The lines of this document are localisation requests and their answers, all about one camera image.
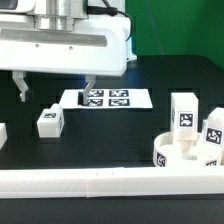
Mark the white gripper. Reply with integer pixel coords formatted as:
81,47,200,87
0,13,130,105

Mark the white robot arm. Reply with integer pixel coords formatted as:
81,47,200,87
0,0,133,103

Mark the white marker sheet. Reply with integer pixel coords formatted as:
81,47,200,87
59,89,153,109

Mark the white left fence bar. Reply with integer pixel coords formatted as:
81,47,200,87
0,123,7,150

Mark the white fence bar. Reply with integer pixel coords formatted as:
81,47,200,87
0,123,7,150
0,166,224,199

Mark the white front fence bar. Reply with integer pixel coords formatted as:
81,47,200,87
0,166,224,199

